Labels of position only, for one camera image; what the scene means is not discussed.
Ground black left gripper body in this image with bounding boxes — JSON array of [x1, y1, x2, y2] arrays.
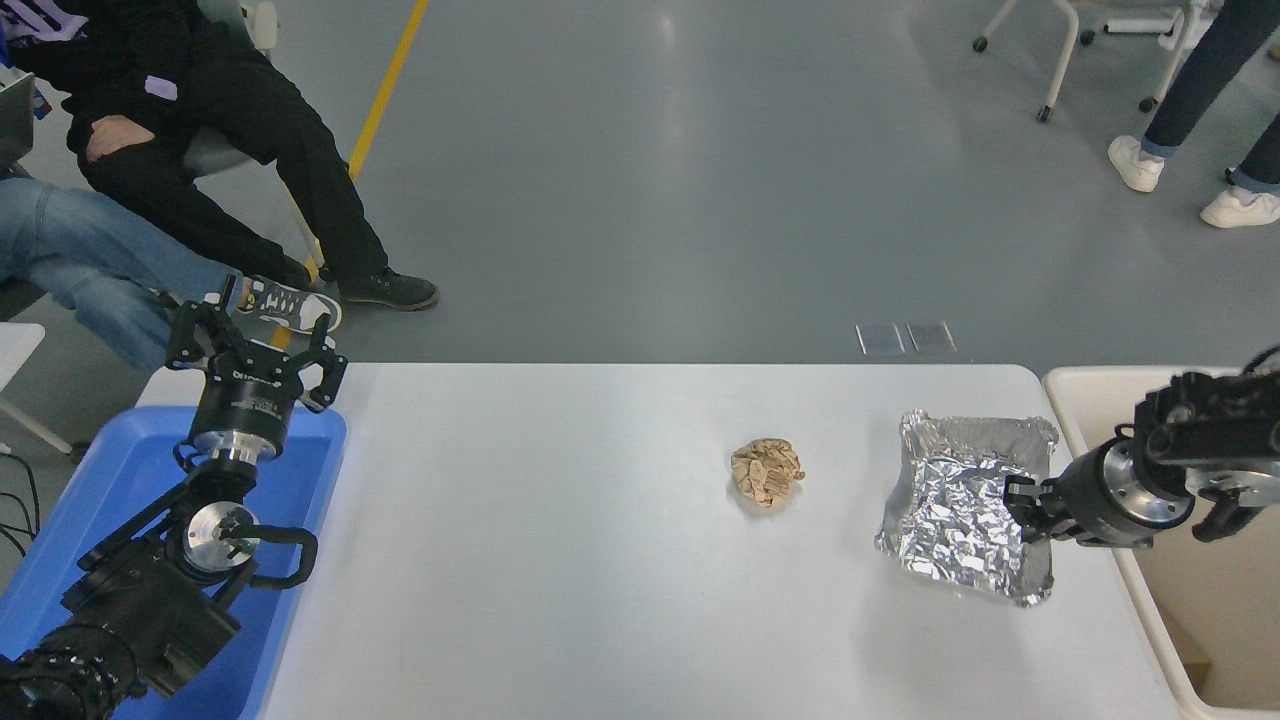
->
[[190, 345, 306, 443]]

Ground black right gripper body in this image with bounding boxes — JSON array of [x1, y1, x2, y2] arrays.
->
[[1058, 444, 1153, 550]]

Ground rectangular foil tray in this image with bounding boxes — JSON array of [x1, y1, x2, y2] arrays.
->
[[874, 408, 1061, 608]]

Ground person's hand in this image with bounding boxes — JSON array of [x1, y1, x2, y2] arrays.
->
[[83, 113, 157, 162]]

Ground seated person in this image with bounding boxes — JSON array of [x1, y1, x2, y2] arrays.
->
[[0, 177, 343, 373], [0, 0, 439, 311]]

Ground blue plastic tray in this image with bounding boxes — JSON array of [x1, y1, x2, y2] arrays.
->
[[0, 404, 348, 720]]

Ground large pale bin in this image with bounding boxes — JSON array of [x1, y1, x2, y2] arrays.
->
[[1042, 365, 1280, 720]]

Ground crumpled tan paper ball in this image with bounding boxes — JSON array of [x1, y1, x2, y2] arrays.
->
[[731, 438, 807, 510]]

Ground grey flat device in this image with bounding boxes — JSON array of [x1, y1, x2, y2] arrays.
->
[[0, 70, 39, 169]]

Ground standing person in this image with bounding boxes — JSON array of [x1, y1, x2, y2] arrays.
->
[[1108, 0, 1280, 229]]

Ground black floor cables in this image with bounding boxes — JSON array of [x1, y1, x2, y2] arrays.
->
[[0, 450, 42, 561]]

